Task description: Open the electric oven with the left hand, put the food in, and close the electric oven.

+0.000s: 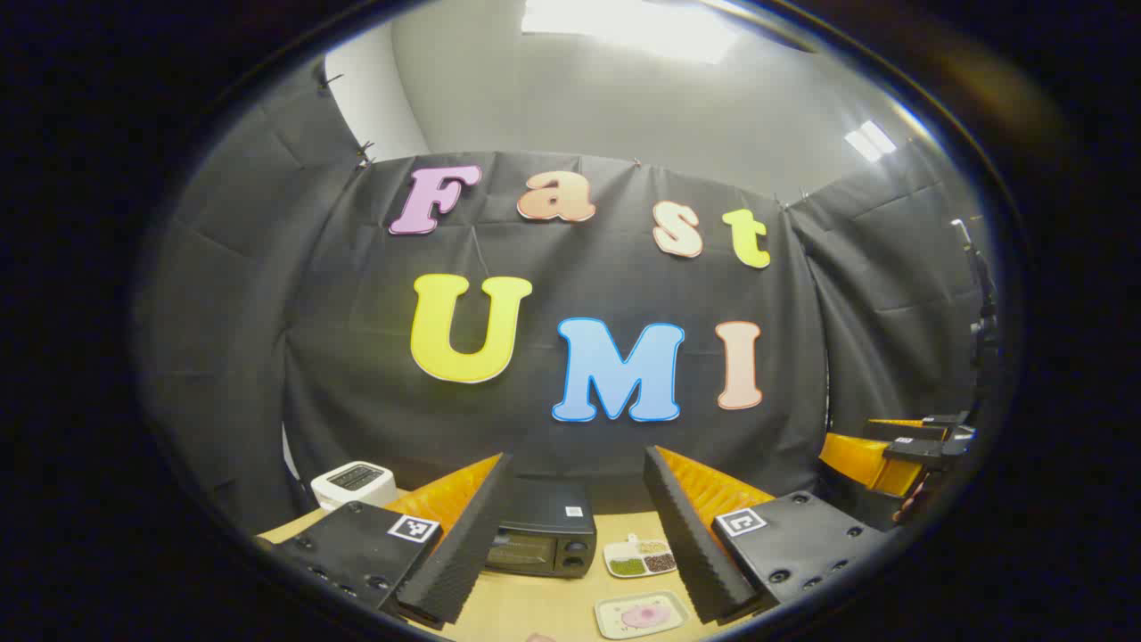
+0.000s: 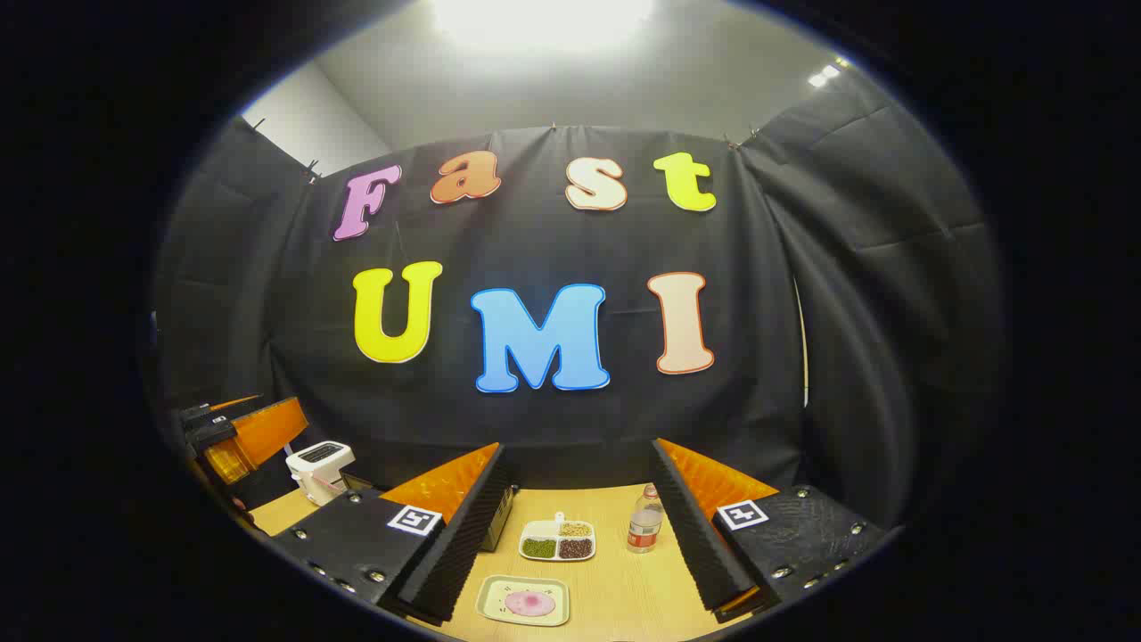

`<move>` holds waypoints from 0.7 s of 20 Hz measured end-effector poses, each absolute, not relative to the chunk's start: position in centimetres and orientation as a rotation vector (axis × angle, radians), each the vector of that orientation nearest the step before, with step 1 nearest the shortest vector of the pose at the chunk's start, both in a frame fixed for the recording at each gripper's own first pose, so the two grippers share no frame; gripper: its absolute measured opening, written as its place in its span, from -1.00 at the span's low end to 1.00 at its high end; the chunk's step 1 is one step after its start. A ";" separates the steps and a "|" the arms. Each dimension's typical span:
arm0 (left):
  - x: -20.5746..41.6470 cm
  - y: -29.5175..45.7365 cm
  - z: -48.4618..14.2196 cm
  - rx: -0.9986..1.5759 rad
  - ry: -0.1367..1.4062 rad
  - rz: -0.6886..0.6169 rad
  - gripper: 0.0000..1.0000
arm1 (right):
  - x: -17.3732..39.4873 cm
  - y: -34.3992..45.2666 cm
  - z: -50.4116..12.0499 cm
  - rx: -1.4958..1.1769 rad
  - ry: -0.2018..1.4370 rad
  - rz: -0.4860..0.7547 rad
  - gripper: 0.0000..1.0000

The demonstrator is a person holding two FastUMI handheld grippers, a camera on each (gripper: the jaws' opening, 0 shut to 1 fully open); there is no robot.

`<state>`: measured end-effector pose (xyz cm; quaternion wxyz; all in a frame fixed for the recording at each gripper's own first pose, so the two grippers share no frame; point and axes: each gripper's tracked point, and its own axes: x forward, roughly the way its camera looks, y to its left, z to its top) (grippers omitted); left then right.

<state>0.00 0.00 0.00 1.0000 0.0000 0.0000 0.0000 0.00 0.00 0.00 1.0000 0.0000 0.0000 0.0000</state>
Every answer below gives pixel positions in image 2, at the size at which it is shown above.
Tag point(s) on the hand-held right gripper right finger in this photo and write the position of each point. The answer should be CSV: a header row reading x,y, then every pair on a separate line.
x,y
695,535

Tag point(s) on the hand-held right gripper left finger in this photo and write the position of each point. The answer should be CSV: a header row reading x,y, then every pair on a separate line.
x,y
463,535

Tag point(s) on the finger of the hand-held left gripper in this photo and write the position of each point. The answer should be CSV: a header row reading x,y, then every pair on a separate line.
x,y
230,464
267,428

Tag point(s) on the cream food tray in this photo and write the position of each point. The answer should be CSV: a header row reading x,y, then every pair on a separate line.
x,y
490,602

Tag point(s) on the pink meat slice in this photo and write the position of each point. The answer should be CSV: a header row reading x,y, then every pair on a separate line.
x,y
530,604

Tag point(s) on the clear water bottle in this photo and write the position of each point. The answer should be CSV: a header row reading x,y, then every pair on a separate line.
x,y
644,526

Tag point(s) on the white toaster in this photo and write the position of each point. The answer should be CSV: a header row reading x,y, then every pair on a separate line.
x,y
316,473

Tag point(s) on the white divided bean plate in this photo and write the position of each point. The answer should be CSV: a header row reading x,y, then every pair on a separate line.
x,y
557,544

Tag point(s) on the black backdrop cloth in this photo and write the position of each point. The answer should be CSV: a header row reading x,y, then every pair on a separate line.
x,y
535,241

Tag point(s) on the small ceiling light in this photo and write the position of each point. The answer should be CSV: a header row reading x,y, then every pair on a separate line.
x,y
824,75

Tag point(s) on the large ceiling light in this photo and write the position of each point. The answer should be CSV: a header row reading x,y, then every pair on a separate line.
x,y
544,18

